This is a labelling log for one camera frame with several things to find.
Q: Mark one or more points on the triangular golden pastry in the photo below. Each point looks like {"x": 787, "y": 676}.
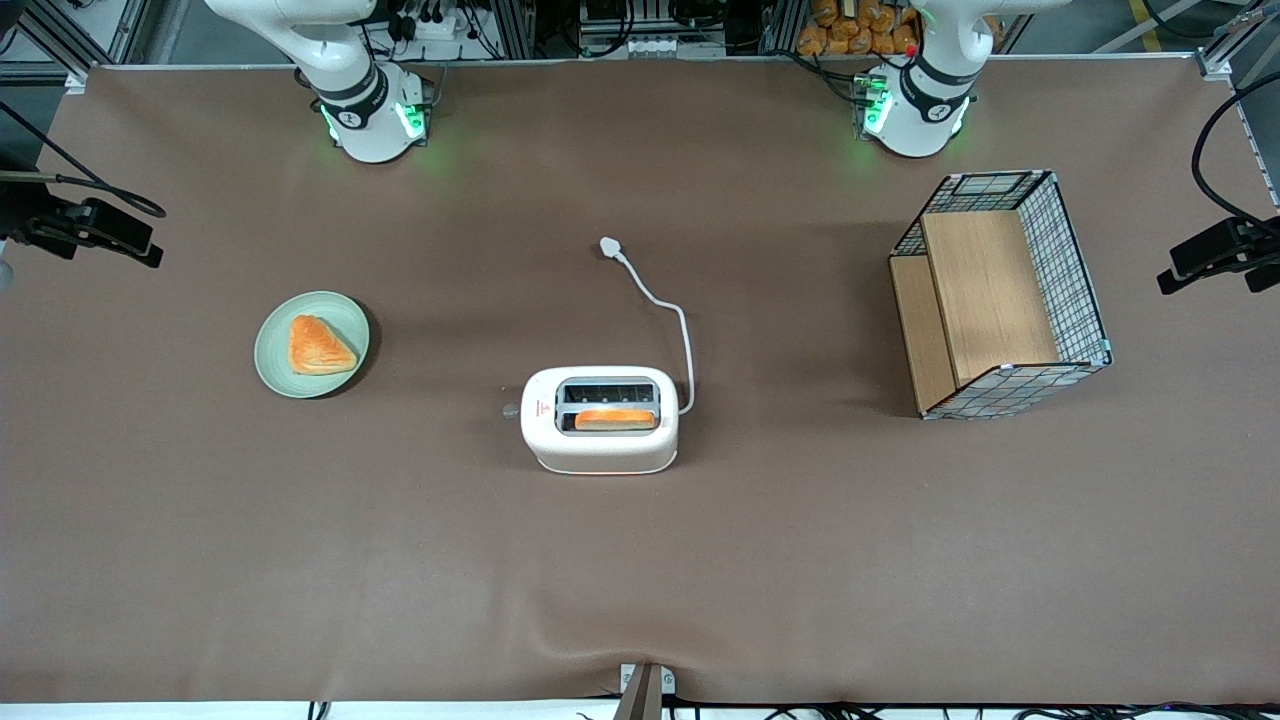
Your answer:
{"x": 315, "y": 347}

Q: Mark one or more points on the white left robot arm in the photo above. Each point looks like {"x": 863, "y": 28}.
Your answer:
{"x": 920, "y": 110}

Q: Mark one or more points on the pile of orange breads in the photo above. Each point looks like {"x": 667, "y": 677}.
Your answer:
{"x": 850, "y": 25}

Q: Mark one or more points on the toast slice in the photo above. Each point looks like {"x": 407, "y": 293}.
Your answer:
{"x": 615, "y": 419}

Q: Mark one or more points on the white power strip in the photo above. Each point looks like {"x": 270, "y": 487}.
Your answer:
{"x": 440, "y": 27}

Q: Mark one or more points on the pale green plate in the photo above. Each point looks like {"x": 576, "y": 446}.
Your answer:
{"x": 272, "y": 355}

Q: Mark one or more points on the white two-slot toaster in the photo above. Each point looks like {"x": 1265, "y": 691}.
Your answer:
{"x": 600, "y": 452}

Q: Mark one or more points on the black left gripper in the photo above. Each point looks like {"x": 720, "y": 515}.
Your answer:
{"x": 1262, "y": 241}

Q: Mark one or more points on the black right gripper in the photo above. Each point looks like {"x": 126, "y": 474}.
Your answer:
{"x": 22, "y": 212}

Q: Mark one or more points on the metal table edge bracket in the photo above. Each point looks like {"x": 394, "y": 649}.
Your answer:
{"x": 647, "y": 690}

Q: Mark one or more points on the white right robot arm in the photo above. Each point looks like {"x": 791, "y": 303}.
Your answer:
{"x": 365, "y": 110}

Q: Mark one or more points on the aluminium frame profile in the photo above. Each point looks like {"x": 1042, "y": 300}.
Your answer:
{"x": 1235, "y": 35}
{"x": 55, "y": 40}

